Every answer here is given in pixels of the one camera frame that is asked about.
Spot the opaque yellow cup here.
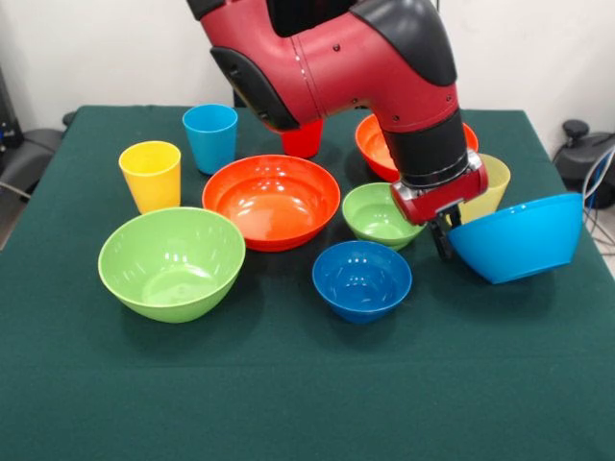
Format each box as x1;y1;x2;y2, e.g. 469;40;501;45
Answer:
118;140;183;215

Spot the light blue cup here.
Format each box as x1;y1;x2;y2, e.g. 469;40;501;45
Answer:
182;103;239;176

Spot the translucent yellow cup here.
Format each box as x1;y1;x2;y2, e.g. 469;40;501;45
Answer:
455;153;512;226

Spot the dark green tablecloth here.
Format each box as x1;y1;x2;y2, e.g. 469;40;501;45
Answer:
0;104;615;461

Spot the black chair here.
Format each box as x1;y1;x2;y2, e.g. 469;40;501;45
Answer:
0;110;78;201

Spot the small dark blue bowl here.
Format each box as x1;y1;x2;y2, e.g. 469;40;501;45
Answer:
311;240;413;325

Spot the black chair base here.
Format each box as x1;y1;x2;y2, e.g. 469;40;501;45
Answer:
552;118;615;210

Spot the orange bowl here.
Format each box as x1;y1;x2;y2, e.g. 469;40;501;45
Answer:
201;154;342;253
355;113;480;183

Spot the floor cable bundle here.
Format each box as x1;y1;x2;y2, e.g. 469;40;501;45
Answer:
576;143;615;254

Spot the large light blue bowl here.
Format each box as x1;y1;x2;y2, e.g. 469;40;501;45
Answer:
447;192;584;285

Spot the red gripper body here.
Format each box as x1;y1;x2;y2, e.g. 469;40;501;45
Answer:
390;152;490;227

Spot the large green bowl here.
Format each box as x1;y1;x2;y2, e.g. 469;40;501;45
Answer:
97;206;247;324

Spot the red cup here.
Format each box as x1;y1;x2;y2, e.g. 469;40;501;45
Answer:
281;118;324;159

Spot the small green bowl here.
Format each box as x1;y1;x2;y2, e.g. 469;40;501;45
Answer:
341;182;429;252

